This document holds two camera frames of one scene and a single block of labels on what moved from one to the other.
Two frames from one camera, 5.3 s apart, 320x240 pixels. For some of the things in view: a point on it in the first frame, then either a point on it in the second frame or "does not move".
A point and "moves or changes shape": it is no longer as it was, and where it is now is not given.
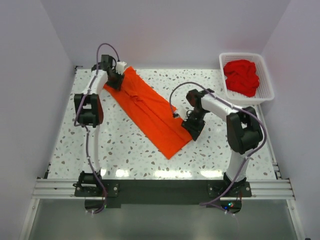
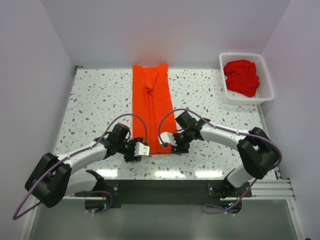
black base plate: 226,193 does not move
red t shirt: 242,77 does not move
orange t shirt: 152,112 moves or changes shape
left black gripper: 118,85 to 131,157
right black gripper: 194,130 to 180,149
